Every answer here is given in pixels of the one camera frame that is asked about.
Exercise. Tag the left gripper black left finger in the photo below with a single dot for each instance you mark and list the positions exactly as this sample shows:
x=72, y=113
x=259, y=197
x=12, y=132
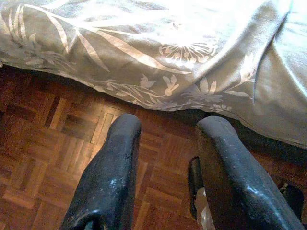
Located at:
x=108, y=179

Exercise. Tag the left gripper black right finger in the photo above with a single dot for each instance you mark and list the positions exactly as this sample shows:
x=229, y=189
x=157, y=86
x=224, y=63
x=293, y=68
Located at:
x=235, y=182

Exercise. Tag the grey floral bed sheet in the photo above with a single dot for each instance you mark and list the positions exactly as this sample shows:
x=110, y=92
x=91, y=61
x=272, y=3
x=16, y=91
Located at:
x=144, y=48

